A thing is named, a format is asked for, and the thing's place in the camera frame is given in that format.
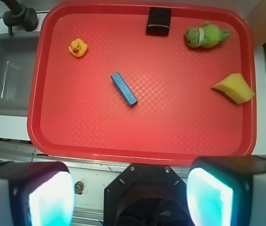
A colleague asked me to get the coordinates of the black faucet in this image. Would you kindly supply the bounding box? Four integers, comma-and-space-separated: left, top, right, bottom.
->
0, 0, 38, 36

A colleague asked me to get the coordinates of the green plush frog toy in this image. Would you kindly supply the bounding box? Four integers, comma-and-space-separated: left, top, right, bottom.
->
184, 22, 231, 48

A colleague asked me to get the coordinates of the blue rectangular block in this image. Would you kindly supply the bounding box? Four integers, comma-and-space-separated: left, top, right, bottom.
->
110, 72, 138, 106

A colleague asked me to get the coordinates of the red plastic tray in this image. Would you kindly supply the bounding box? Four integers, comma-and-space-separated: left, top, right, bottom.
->
27, 0, 257, 166

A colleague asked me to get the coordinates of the grey sink basin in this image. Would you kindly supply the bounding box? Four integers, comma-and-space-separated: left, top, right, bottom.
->
0, 13, 46, 141

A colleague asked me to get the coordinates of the yellow sponge wedge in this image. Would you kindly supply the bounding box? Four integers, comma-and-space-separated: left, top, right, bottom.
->
211, 73, 255, 104

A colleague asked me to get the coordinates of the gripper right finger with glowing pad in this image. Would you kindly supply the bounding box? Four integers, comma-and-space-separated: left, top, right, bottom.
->
186, 155, 266, 226

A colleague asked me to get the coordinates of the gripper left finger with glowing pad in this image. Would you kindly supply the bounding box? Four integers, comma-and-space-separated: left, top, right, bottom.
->
0, 161, 75, 226

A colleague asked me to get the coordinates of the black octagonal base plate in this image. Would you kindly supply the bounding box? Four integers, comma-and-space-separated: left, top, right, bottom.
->
103, 164, 194, 226

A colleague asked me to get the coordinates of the yellow rubber duck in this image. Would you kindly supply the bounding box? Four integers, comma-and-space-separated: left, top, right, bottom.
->
68, 38, 88, 57

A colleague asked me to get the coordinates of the black rectangular box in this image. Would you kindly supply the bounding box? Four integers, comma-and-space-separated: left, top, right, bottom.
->
146, 7, 172, 37

